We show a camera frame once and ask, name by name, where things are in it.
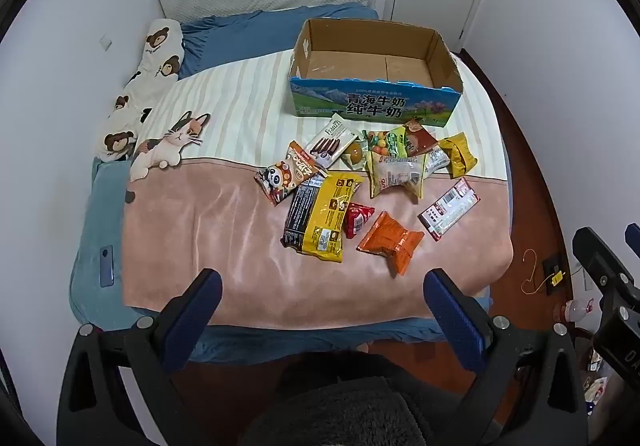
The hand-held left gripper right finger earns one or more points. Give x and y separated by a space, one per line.
454 318

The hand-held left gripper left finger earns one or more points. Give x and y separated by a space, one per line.
196 311

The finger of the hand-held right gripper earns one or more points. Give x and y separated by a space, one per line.
634 233
597 253

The white red label packet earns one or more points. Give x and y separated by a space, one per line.
447 208

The small red snack packet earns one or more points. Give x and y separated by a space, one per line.
357 221

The black snack packet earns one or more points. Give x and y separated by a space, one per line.
302 211

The panda print snack packet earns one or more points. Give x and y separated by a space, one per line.
274 182

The clear yellow bread packet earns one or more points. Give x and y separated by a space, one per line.
397 176

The large yellow snack packet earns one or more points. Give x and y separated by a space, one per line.
330 221

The small white snack packet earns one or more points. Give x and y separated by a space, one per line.
436 160

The mustard yellow snack packet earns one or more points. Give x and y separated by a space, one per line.
459 155

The brown orange snack packet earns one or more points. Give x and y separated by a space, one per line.
302 166

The brown red snack packet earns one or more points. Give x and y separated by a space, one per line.
420 139

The green fruit print packet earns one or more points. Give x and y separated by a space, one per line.
387 144

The clear yolk pastry packet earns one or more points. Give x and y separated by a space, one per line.
354 155

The white wafer snack packet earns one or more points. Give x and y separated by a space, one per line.
327 142

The printed cardboard box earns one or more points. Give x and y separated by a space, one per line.
375 91

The black floor socket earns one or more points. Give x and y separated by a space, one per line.
550 266

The plastic water bottle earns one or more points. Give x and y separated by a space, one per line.
575 311

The pink striped cat blanket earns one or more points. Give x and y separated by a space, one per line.
210 226

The blue smartphone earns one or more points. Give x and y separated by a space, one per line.
106 266

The person's dark fleece clothing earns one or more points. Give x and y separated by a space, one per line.
345 406

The white bear print quilt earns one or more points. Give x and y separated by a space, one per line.
155 56

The blue bedsheet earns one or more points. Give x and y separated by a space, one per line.
240 34

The white wall socket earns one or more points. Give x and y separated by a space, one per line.
105 43

